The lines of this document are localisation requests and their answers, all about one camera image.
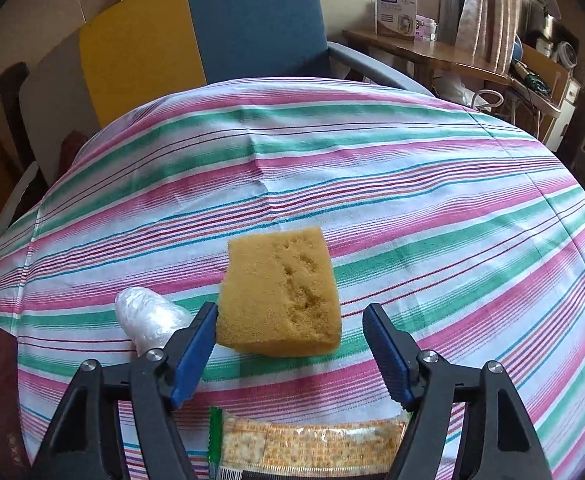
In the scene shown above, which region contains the white loop handle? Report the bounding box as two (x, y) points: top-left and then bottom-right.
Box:
(470, 88), (504, 112)

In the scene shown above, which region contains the white carton box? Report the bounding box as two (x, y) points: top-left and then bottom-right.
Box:
(375, 0), (419, 41)

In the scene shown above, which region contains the small white cabinet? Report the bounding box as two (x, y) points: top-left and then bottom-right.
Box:
(545, 80), (584, 151)

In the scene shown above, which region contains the white plastic bag bundle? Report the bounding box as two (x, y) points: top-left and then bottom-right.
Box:
(115, 286), (196, 358)

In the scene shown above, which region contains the wooden side table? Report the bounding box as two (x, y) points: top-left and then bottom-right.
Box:
(343, 29), (516, 98)

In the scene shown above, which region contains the maroon gift box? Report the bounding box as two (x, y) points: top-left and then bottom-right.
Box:
(0, 317), (36, 480)

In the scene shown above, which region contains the cracker packet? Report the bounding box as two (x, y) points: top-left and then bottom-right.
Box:
(206, 406), (413, 480)

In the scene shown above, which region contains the yellow sponge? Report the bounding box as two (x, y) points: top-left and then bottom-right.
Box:
(216, 226), (342, 358)

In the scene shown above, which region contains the beige curtain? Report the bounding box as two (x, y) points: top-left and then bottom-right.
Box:
(440, 0), (528, 73)

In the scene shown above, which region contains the striped tablecloth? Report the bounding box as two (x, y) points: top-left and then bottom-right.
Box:
(0, 77), (585, 480)

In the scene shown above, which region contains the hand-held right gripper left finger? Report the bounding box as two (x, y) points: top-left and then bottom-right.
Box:
(27, 301), (219, 480)

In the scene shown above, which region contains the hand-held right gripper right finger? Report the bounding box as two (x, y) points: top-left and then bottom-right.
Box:
(363, 303), (556, 480)

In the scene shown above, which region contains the grey yellow blue armchair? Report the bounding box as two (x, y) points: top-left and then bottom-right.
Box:
(0, 0), (433, 246)

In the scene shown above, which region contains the small pink white box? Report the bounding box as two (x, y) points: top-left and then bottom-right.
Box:
(415, 17), (441, 42)

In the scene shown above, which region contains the round white fan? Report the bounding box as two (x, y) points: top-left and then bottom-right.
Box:
(555, 40), (579, 68)

